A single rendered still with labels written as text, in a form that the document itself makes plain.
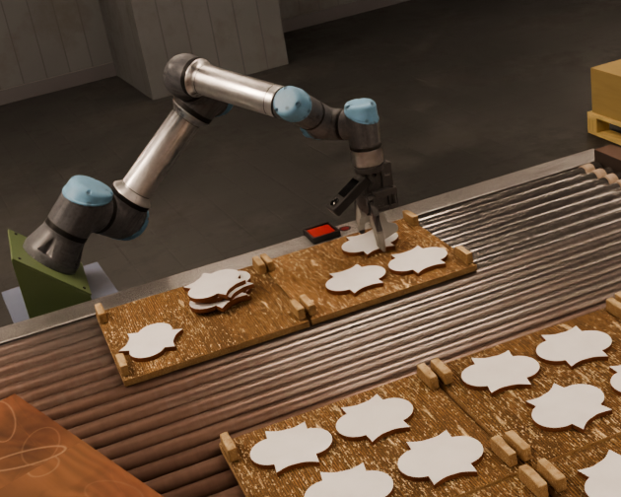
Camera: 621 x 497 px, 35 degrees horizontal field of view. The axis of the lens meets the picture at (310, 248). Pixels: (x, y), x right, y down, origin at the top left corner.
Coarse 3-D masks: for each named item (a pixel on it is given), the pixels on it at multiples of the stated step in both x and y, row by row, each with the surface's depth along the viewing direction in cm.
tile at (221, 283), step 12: (204, 276) 229; (216, 276) 228; (228, 276) 227; (240, 276) 227; (192, 288) 224; (204, 288) 223; (216, 288) 222; (228, 288) 222; (192, 300) 221; (204, 300) 219
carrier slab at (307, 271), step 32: (288, 256) 243; (320, 256) 240; (352, 256) 237; (384, 256) 234; (448, 256) 229; (288, 288) 227; (320, 288) 225; (384, 288) 220; (416, 288) 220; (320, 320) 213
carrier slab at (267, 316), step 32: (256, 288) 230; (128, 320) 225; (160, 320) 222; (192, 320) 220; (224, 320) 218; (256, 320) 215; (288, 320) 213; (192, 352) 207; (224, 352) 207; (128, 384) 201
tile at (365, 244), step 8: (368, 232) 246; (352, 240) 243; (360, 240) 242; (368, 240) 242; (384, 240) 240; (392, 240) 240; (344, 248) 239; (352, 248) 238; (360, 248) 238; (368, 248) 237; (376, 248) 236; (392, 248) 237; (368, 256) 235
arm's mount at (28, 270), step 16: (16, 240) 253; (16, 256) 242; (16, 272) 241; (32, 272) 242; (48, 272) 245; (80, 272) 259; (32, 288) 243; (48, 288) 245; (64, 288) 246; (80, 288) 248; (32, 304) 245; (48, 304) 246; (64, 304) 248
